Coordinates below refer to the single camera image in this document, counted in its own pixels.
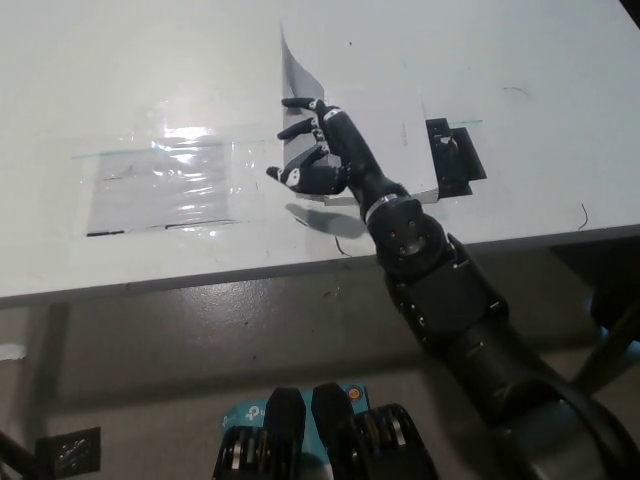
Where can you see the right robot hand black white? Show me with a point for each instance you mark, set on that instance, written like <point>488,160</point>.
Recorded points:
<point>350,150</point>

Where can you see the white softcover manual book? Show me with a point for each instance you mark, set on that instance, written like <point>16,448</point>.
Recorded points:
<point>380,115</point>

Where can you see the clear plastic sheet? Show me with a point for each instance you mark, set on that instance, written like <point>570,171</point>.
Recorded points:
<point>250,200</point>

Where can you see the clear plastic bag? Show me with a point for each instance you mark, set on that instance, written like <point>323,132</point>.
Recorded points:
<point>150,195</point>

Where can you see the dark metal table leg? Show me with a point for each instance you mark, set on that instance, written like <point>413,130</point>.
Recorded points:
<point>612,345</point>

